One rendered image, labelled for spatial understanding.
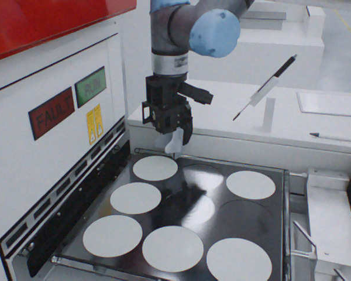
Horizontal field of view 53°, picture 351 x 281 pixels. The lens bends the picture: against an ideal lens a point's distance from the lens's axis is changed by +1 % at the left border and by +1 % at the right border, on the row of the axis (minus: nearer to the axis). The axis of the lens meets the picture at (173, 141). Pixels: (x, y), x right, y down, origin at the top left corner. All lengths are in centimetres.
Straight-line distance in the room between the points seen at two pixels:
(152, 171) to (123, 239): 21
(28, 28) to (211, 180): 47
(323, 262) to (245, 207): 17
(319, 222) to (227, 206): 17
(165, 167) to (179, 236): 22
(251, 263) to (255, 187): 21
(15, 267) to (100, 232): 14
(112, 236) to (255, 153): 39
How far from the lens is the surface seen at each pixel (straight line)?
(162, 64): 69
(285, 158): 84
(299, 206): 83
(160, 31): 67
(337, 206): 78
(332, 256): 63
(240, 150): 84
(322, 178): 82
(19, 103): 54
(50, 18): 51
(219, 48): 58
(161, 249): 60
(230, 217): 67
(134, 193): 72
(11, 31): 45
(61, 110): 62
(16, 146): 54
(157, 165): 80
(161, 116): 71
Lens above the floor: 133
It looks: 29 degrees down
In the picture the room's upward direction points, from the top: straight up
